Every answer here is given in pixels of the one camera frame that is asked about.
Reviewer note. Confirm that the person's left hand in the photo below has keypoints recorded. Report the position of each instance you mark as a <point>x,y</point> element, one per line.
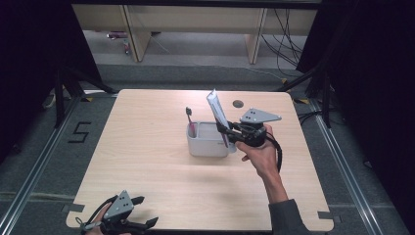
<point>103,212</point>

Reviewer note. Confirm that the light wooden desk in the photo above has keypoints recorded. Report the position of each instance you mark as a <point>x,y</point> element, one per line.
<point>195,19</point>

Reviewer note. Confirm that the yellow tape piece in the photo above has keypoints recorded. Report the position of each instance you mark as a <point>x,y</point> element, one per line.
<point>301,101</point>
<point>87,99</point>

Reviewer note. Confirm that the person's right hand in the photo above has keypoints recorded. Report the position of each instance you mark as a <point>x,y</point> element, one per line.
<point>261,156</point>

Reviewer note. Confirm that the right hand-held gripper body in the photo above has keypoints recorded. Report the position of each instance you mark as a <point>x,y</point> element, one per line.
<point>259,115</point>

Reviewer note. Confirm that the white purple toothpaste tube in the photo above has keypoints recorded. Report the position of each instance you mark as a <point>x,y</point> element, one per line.
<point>218,111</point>

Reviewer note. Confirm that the pink toothbrush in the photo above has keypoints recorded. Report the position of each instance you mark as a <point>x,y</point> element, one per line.
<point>191,122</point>

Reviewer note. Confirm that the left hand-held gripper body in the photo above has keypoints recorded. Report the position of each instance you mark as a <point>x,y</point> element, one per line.
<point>118,206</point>

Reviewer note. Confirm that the grey tape piece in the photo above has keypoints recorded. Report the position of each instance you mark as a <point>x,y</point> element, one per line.
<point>72,207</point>
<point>325,215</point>

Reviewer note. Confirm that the black metal stand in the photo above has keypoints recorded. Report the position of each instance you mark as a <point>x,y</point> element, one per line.
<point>326,101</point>
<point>59,98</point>

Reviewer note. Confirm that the dark curtain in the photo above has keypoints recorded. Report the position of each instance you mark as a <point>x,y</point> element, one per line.
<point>375,81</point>
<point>29,65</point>

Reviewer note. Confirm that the aluminium floor rail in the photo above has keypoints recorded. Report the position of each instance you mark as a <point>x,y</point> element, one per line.
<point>342,163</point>
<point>36,166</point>

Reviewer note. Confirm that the grey plastic holder box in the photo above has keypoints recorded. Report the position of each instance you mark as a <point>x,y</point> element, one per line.
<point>205,143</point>

